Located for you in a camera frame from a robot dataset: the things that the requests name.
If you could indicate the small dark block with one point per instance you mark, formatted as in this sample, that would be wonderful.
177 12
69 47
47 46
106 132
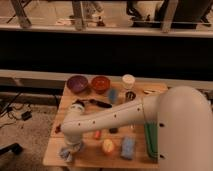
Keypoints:
113 130

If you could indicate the green dish rack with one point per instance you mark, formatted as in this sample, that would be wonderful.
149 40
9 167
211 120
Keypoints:
151 140

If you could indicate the black power adapter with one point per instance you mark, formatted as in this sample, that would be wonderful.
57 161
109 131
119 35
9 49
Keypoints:
26 115

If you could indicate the blue grey towel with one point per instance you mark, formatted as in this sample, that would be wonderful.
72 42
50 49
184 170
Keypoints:
66 153

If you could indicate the orange red bowl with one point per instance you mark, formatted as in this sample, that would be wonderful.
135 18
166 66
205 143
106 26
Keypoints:
100 84

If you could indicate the small dark red object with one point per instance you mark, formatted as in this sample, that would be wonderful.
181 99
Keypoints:
58 129

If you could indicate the blue sponge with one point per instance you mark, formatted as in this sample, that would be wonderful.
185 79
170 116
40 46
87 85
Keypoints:
127 148

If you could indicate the yellow orange toy fruit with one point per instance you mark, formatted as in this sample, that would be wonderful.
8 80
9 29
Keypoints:
108 146

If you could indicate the small orange carrot toy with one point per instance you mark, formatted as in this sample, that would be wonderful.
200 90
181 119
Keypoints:
97 135

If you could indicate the wooden spatula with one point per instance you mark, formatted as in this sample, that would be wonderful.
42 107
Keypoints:
150 91

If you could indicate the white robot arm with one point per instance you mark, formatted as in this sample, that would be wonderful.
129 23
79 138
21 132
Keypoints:
184 120

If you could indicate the purple bowl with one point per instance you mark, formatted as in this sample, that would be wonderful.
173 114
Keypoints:
77 84

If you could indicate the dark round can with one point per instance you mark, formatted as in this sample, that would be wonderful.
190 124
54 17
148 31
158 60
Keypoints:
130 95

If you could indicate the black handled knife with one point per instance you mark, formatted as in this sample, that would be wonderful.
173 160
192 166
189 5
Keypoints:
94 102

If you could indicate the blue plastic bottle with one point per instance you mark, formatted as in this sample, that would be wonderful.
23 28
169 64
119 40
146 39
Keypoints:
112 96

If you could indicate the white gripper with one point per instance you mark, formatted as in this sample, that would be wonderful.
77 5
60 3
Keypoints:
73 141

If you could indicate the white lidded cup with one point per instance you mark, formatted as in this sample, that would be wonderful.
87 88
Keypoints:
128 81

